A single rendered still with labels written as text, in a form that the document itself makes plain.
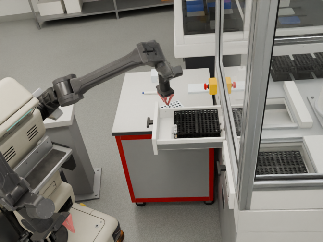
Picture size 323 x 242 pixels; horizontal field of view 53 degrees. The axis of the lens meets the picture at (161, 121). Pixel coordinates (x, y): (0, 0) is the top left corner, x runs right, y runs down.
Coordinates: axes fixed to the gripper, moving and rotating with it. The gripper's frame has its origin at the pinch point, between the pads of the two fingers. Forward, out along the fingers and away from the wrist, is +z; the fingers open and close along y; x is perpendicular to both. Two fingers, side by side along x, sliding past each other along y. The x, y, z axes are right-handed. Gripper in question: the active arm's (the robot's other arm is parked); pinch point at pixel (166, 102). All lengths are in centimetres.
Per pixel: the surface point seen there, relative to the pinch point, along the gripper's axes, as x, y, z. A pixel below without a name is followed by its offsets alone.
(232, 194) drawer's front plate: 10, -72, -5
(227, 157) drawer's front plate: 0, -56, -6
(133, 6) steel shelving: -113, 325, 72
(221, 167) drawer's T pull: 5, -58, -5
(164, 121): 6.9, -10.5, 3.1
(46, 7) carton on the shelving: 3, 383, 61
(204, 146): 0.5, -38.9, 1.6
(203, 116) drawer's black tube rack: -7.8, -25.5, -3.4
